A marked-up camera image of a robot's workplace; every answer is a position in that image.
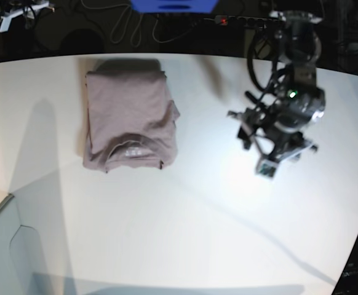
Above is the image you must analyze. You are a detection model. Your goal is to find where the blue bin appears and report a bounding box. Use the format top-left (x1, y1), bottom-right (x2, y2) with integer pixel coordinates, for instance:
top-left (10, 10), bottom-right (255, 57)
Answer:
top-left (130, 0), bottom-right (218, 14)

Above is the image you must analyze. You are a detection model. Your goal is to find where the black power strip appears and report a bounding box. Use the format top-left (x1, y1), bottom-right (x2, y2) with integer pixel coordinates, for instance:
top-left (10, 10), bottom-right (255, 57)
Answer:
top-left (212, 15), bottom-right (282, 30)

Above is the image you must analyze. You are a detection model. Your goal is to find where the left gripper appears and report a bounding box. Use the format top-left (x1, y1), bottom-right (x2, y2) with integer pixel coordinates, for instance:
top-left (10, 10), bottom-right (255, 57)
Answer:
top-left (228, 106), bottom-right (319, 156)

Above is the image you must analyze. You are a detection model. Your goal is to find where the mauve t-shirt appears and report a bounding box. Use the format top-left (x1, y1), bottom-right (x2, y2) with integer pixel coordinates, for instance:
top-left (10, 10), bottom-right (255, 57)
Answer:
top-left (83, 58), bottom-right (180, 173)

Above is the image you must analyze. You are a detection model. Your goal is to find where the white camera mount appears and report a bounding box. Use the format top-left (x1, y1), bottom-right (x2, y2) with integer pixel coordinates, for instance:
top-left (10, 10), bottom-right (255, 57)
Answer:
top-left (255, 140), bottom-right (319, 179)
top-left (0, 1), bottom-right (55, 33)

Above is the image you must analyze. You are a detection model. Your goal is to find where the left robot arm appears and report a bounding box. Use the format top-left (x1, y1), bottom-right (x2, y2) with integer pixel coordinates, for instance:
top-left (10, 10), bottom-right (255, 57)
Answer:
top-left (228, 10), bottom-right (326, 167)

